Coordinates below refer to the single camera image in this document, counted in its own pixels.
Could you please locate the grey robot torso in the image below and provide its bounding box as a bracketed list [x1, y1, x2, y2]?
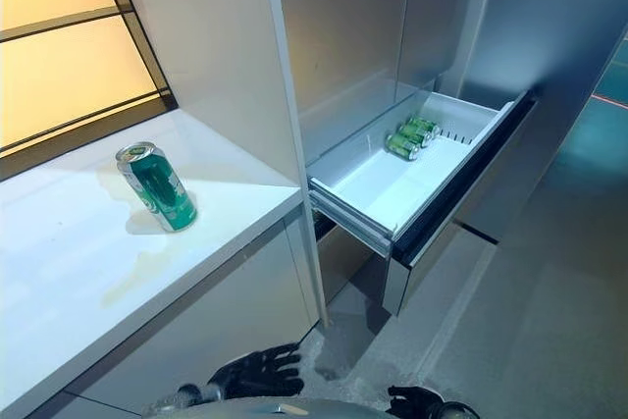
[146, 396, 393, 419]

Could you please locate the black framed window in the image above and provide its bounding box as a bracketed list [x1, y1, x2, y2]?
[0, 0, 179, 157]

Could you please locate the white counter cabinet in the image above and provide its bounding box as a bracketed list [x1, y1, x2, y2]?
[0, 108, 323, 419]

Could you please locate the white fridge drawer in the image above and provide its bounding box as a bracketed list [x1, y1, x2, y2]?
[307, 89, 539, 315]

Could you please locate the tall green drink can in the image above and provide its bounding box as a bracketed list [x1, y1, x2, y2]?
[115, 140, 198, 234]

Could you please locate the small green drink can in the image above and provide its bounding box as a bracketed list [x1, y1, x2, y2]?
[385, 131, 422, 162]
[397, 123, 434, 148]
[406, 116, 441, 138]

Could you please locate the stainless steel fridge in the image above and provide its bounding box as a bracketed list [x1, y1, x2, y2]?
[261, 0, 628, 327]

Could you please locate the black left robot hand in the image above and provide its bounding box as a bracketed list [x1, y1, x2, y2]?
[207, 342, 305, 398]

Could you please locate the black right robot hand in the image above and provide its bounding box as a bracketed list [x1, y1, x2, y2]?
[387, 385, 446, 419]

